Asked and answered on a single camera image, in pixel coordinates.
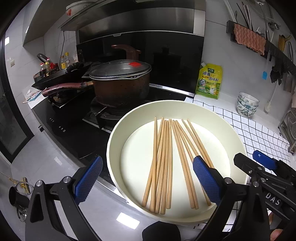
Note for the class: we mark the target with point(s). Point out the yellow seasoning pouch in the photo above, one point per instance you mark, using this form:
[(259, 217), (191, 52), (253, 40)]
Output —
[(209, 83)]

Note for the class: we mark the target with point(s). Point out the dark sauce bottle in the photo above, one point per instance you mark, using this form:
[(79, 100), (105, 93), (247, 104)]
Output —
[(47, 68), (42, 69)]

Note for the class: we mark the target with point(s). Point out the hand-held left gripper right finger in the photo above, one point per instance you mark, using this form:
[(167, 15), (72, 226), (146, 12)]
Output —
[(205, 180)]

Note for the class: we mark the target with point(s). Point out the black gas stove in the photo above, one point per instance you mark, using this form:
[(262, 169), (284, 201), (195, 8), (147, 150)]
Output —
[(69, 129)]

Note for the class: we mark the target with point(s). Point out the black hanging cloth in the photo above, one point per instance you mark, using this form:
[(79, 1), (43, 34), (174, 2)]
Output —
[(277, 75)]

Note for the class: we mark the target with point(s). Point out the black cup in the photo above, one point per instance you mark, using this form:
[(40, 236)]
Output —
[(16, 197)]

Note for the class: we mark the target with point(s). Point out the blue wall hook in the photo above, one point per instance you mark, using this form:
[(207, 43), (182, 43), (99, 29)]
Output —
[(264, 76)]

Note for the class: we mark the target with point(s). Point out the metal lid rack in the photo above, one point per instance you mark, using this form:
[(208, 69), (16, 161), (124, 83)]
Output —
[(285, 129)]

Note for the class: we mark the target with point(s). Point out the black wall rail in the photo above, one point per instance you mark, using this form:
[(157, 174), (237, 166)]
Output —
[(275, 53)]

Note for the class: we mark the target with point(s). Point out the black frying pan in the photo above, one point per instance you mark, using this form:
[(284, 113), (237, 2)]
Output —
[(53, 80)]

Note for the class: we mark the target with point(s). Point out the yellow hanging tool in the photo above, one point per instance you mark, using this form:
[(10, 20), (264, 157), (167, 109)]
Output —
[(282, 41)]

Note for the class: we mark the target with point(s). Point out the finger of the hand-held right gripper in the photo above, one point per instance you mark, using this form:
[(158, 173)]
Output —
[(242, 162), (264, 159)]

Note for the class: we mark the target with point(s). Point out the row of hanging metal utensils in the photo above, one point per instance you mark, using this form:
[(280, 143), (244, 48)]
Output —
[(274, 25)]

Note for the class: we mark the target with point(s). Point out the brown pot with lid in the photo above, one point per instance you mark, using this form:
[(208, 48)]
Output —
[(120, 88)]

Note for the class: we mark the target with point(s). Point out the gold metal fitting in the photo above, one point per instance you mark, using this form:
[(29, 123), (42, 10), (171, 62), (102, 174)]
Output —
[(24, 185)]

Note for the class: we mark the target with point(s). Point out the dark glass door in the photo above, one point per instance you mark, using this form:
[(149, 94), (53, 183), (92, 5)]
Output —
[(9, 127)]

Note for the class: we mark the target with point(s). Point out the brown clay kettle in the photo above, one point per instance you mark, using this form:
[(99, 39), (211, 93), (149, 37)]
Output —
[(129, 52)]

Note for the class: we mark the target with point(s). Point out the white dish brush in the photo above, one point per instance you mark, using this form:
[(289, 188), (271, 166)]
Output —
[(268, 106)]

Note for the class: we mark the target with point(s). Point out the pile of wooden chopsticks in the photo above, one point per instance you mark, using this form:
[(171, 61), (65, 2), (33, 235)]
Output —
[(165, 162)]

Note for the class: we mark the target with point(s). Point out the black range hood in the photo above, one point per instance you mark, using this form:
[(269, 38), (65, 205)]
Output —
[(138, 16)]

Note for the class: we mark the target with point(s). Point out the white grid-pattern cloth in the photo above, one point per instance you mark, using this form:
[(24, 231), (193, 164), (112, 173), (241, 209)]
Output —
[(254, 129)]

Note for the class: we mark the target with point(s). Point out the person's right hand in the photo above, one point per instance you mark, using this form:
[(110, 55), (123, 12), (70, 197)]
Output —
[(276, 234)]

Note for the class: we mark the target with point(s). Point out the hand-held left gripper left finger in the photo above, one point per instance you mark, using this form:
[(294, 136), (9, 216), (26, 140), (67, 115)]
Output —
[(89, 178)]

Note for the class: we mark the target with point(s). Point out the printed paper packet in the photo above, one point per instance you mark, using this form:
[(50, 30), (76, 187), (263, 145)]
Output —
[(32, 96)]

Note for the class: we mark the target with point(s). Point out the cream round basin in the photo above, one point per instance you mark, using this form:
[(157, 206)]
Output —
[(134, 173)]

